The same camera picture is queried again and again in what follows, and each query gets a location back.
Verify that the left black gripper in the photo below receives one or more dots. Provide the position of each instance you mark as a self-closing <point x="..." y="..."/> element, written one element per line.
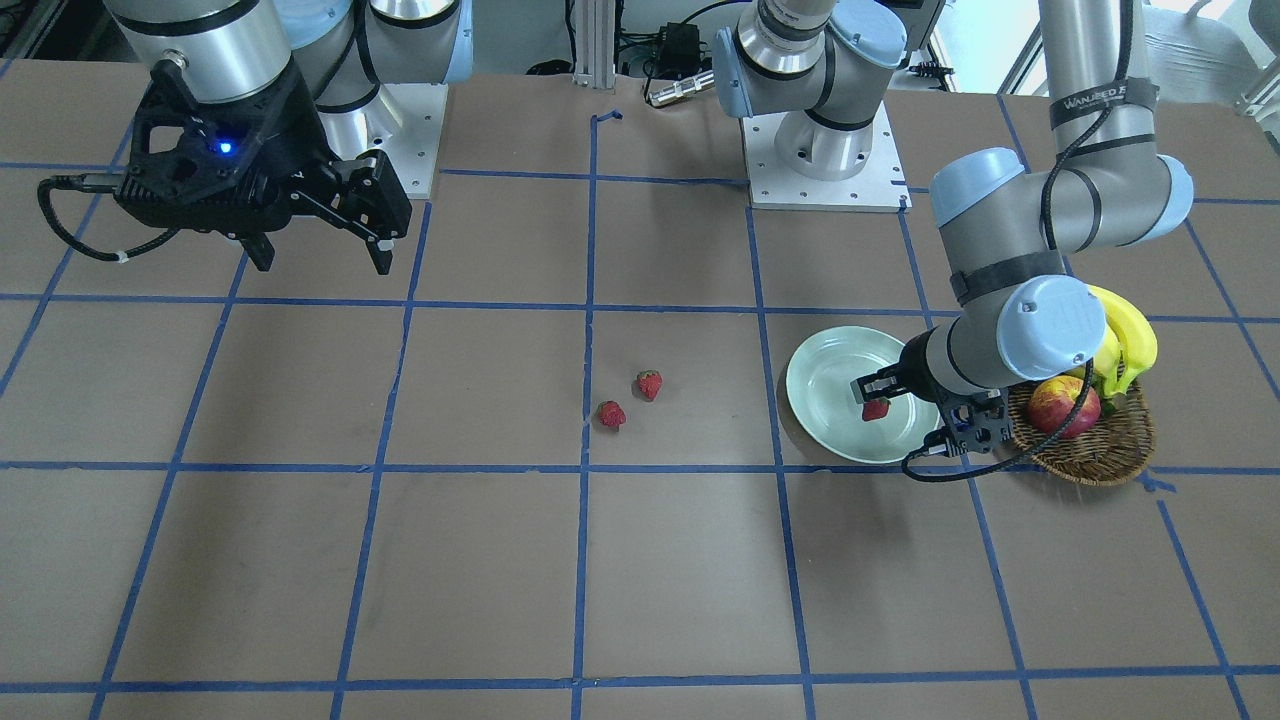
<point x="914" y="365"/>

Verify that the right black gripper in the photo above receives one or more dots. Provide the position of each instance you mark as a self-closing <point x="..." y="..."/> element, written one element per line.
<point x="293" y="132"/>

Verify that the red strawberry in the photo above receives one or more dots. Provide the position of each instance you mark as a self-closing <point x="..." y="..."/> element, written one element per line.
<point x="610" y="415"/>
<point x="874" y="412"/>
<point x="648" y="384"/>

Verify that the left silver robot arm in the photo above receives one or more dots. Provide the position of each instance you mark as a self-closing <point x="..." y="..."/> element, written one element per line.
<point x="824" y="66"/>

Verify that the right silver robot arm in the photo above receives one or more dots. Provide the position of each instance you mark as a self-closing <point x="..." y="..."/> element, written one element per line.
<point x="232" y="49"/>

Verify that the light green plate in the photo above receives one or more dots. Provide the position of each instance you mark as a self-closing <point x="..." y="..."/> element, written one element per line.
<point x="820" y="380"/>

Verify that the red yellow apple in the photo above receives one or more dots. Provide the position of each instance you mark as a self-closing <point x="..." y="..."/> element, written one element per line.
<point x="1052" y="401"/>

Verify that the brown wicker basket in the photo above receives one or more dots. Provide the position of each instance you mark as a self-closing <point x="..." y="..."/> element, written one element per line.
<point x="1115" y="450"/>

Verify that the yellow banana bunch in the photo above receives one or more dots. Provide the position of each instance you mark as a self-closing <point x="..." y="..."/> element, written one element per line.
<point x="1129" y="348"/>

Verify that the black power adapter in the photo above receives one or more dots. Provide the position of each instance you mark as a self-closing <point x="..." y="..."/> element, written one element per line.
<point x="679" y="50"/>

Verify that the grey office chair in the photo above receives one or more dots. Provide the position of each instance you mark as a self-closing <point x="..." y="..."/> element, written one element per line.
<point x="1194" y="59"/>

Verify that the aluminium frame post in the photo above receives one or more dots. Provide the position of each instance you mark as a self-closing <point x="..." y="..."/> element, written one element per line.
<point x="594" y="44"/>

